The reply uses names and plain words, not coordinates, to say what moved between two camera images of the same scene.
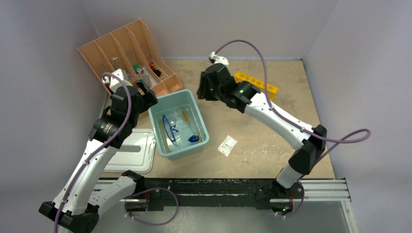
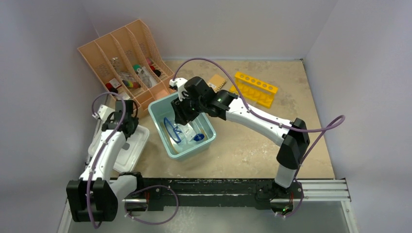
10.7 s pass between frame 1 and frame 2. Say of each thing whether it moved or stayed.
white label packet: moved
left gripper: moved
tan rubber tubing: moved
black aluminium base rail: stayed
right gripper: moved
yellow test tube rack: stayed
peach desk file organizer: stayed
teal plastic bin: moved
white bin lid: moved
